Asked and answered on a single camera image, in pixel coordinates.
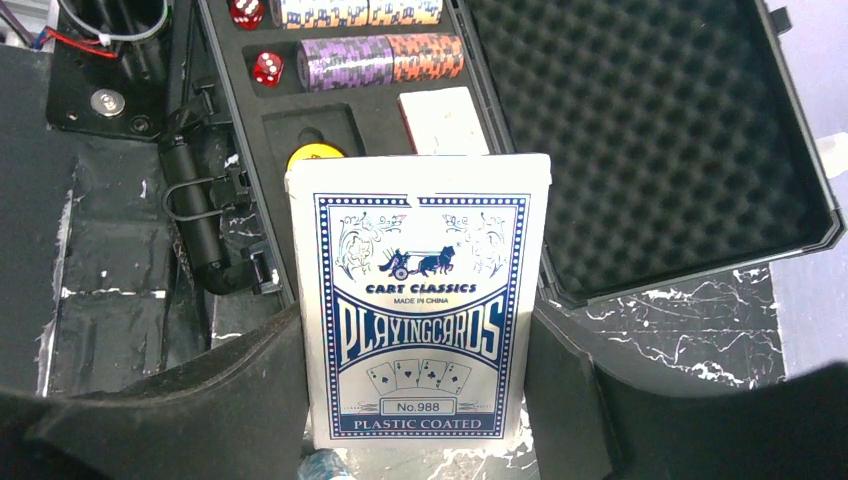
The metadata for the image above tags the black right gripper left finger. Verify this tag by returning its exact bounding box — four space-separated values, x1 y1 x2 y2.
1 305 309 479

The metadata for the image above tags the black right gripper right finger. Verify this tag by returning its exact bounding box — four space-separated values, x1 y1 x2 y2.
525 307 847 479

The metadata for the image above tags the blue playing card deck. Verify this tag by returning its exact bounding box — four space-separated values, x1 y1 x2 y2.
285 153 552 448

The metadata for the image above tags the red playing card deck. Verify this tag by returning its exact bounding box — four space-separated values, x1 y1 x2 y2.
398 86 490 155

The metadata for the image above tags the blue poker chip stack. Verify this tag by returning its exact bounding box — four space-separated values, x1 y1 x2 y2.
297 449 355 480

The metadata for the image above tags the yellow big blind button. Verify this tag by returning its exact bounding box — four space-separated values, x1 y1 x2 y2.
286 142 346 170

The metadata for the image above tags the black foam-lined poker case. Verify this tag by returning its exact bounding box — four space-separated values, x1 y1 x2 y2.
195 0 847 313

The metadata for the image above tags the red die right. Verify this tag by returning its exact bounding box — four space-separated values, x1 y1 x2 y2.
253 51 284 87

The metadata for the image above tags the red die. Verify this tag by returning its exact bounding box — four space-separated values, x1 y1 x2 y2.
253 51 284 87
229 0 265 31

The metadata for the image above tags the orange-purple chip stack in case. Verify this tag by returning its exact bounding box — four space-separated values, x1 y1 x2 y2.
297 33 465 92

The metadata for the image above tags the red die left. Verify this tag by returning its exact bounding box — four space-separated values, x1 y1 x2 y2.
229 0 265 31

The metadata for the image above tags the white-blue chip stack in case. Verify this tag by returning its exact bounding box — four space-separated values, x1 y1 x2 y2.
269 0 444 30

